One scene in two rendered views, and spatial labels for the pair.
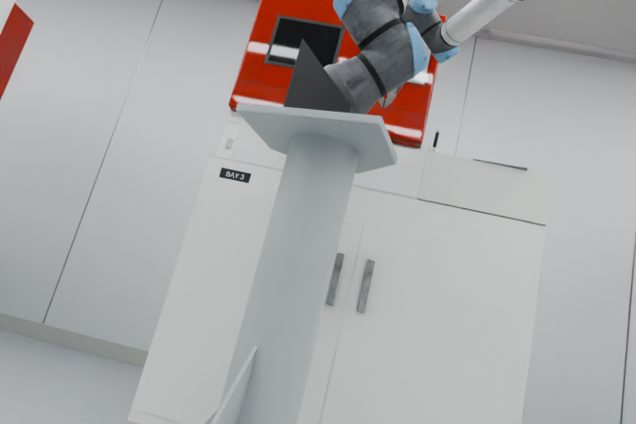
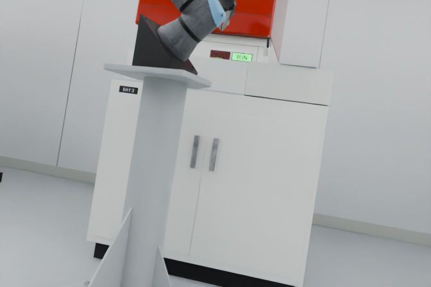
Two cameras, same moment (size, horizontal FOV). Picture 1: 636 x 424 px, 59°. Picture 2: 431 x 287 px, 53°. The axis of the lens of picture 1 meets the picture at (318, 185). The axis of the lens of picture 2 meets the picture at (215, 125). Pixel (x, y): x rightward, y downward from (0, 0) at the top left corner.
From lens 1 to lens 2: 53 cm
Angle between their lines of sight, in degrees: 15
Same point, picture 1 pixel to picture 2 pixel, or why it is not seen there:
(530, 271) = (317, 137)
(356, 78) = (177, 35)
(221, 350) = not seen: hidden behind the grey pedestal
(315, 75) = (149, 39)
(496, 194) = (295, 87)
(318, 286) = (165, 170)
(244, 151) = not seen: hidden behind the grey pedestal
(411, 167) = (238, 73)
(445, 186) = (261, 85)
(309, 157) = (151, 92)
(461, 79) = not seen: outside the picture
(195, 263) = (111, 148)
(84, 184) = (65, 70)
